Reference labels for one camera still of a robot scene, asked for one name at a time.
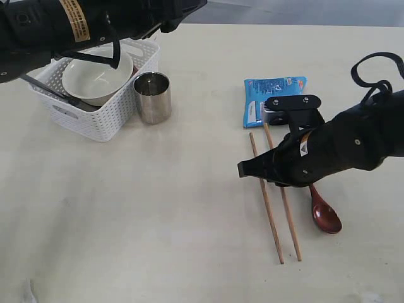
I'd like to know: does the wooden chopstick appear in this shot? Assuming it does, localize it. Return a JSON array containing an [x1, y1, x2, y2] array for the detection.
[[263, 122, 302, 261], [249, 132, 285, 264]]

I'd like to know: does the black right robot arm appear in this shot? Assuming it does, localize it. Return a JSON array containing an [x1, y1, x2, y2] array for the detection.
[[265, 91, 403, 187]]

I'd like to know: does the blue chips bag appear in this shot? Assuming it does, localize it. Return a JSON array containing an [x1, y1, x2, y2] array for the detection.
[[243, 76, 307, 128]]

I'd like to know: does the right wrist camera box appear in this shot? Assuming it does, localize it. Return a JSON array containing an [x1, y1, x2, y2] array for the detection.
[[261, 94, 324, 128]]

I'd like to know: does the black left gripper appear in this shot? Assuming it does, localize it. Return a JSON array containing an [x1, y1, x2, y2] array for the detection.
[[75, 1, 207, 59]]

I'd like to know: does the white woven plastic basket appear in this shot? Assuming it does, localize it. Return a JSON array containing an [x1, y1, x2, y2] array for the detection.
[[29, 39, 160, 142]]

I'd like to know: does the white ceramic bowl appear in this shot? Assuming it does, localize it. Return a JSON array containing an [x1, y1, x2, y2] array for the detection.
[[62, 51, 134, 107]]

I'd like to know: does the stainless steel cup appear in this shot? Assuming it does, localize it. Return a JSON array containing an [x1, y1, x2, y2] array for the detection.
[[133, 72, 172, 124]]

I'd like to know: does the reddish brown wooden spoon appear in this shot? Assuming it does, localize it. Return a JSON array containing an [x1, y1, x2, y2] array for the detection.
[[309, 184, 343, 234]]

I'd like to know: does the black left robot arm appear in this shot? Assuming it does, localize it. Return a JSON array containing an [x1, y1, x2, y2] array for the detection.
[[1, 1, 205, 142]]

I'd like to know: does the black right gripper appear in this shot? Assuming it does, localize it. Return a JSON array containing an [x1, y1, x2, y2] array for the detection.
[[237, 110, 388, 187]]

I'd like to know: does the silver metal knife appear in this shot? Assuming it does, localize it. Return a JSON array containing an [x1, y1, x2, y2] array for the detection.
[[20, 74, 100, 112]]

